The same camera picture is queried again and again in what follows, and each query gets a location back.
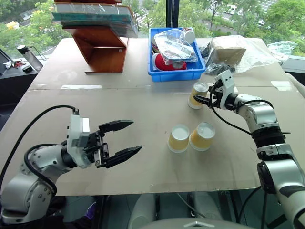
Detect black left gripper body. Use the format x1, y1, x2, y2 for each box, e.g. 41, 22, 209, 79
82, 130, 111, 169

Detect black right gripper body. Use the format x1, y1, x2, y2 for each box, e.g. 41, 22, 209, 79
208, 80, 226, 109

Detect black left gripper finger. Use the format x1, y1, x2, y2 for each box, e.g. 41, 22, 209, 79
98, 120, 134, 134
104, 146, 143, 168

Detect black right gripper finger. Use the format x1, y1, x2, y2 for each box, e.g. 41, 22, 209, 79
193, 95, 212, 106

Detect yellow paper cup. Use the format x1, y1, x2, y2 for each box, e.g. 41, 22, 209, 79
188, 122, 216, 152
167, 124, 191, 154
187, 83, 209, 110

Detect stack of wrapped boards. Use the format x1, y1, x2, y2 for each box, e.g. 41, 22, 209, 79
51, 0, 139, 38

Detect black bundle under plastic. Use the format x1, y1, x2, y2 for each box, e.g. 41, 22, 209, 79
199, 44, 236, 75

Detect blue plastic bin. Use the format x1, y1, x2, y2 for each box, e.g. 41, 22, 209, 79
148, 27, 206, 83

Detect red round lid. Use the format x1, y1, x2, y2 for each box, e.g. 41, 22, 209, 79
152, 53, 188, 71

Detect cardboard box in plastic bag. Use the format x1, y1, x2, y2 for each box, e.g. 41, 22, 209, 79
204, 34, 283, 75

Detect clear plastic bag with packets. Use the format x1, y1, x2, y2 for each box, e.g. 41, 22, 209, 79
153, 28, 199, 65

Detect white capped can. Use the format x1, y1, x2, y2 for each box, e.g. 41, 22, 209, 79
182, 27, 196, 44

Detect brown wooden shelf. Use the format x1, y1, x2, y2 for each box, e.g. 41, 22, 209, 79
62, 25, 130, 74

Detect small clear plastic bag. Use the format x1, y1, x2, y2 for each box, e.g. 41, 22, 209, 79
267, 41, 298, 61

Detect grey robot torso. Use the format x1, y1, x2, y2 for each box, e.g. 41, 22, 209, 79
127, 190, 265, 229

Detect dark side table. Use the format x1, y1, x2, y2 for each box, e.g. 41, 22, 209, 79
0, 47, 45, 134

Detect clear water bottle black cap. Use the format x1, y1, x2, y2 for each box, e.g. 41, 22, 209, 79
16, 44, 47, 71

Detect red key bundle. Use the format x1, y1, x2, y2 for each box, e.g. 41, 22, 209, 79
9, 60, 25, 69

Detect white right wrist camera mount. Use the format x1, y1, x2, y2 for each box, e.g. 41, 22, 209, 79
217, 70, 235, 110

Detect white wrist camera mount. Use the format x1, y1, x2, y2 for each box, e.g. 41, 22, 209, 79
217, 70, 235, 110
66, 114, 93, 169

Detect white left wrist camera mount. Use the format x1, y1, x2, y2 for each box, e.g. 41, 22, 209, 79
66, 114, 93, 169

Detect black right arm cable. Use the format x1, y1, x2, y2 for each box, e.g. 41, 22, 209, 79
210, 92, 275, 137

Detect black window frame post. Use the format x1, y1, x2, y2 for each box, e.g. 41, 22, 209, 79
166, 0, 180, 29

